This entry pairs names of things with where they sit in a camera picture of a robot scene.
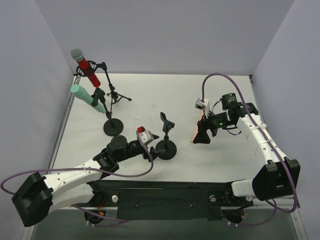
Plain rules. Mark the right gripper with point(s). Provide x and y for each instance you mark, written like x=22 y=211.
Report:
x=208 y=125

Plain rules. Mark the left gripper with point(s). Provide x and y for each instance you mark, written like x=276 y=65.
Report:
x=152 y=152

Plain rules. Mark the black round-base stand front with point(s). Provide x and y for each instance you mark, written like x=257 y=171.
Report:
x=167 y=148

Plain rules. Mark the black round-base stand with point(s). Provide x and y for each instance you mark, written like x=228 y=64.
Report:
x=113 y=126
x=167 y=148

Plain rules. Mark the peach toy microphone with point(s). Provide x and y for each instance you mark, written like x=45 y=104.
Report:
x=196 y=128

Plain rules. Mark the black tripod microphone stand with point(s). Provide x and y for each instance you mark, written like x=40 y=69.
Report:
x=115 y=96

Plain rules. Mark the mint green toy microphone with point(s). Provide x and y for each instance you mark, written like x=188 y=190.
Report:
x=80 y=93

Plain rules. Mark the red glitter microphone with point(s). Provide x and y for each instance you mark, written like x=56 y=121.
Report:
x=85 y=67

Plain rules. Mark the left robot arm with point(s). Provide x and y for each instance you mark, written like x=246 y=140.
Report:
x=40 y=195

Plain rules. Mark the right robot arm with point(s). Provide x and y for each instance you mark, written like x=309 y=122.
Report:
x=278 y=174

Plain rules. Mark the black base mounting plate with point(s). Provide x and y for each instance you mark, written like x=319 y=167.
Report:
x=165 y=200

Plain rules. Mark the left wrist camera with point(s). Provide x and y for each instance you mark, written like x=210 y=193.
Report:
x=144 y=136

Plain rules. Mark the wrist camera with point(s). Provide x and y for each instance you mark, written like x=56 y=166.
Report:
x=204 y=105
x=144 y=136

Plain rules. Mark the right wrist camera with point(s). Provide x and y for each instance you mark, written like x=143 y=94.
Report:
x=204 y=105

